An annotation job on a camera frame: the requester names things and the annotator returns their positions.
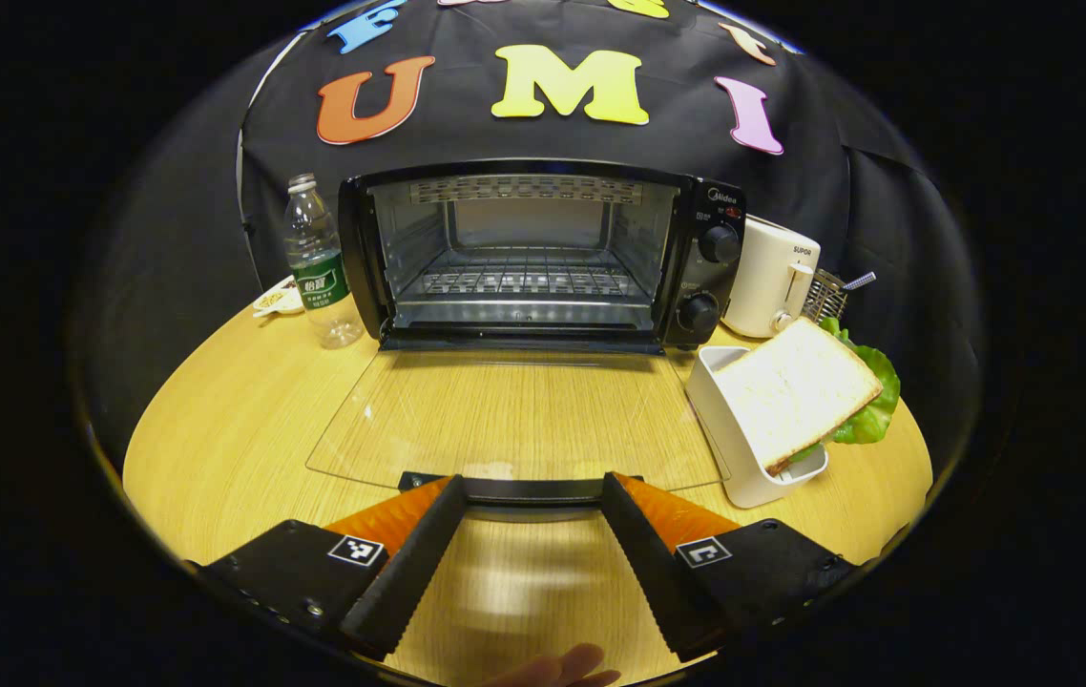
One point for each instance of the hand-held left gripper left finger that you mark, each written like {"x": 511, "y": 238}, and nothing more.
{"x": 405, "y": 592}

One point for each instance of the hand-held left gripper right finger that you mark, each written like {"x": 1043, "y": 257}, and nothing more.
{"x": 653, "y": 572}

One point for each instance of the lettuce sandwich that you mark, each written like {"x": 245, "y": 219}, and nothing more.
{"x": 791, "y": 391}

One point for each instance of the black electric oven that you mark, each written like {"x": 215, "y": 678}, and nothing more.
{"x": 710, "y": 277}

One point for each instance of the white rectangular tray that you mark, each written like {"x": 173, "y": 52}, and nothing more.
{"x": 715, "y": 410}

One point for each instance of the small white dish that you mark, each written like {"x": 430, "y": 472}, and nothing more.
{"x": 278, "y": 303}

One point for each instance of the clear plastic water bottle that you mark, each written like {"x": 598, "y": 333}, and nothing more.
{"x": 323, "y": 286}

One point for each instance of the white toaster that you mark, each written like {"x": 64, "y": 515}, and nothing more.
{"x": 767, "y": 277}

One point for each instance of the metal utensil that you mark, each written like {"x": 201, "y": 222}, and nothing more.
{"x": 860, "y": 281}

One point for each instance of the black backdrop cloth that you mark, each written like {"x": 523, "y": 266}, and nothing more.
{"x": 677, "y": 134}

